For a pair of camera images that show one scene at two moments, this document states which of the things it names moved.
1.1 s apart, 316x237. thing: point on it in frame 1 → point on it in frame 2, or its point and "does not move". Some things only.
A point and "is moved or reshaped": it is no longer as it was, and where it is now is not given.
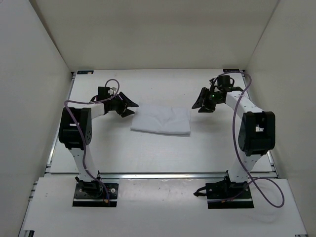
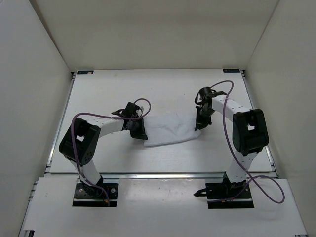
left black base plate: x=91 y=194 does not move
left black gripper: x=125 y=112 → x=140 y=133
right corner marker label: x=225 y=70 does not move
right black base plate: x=221 y=190 does not move
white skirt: x=161 y=119 is moved or reshaped
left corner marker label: x=86 y=72 does not move
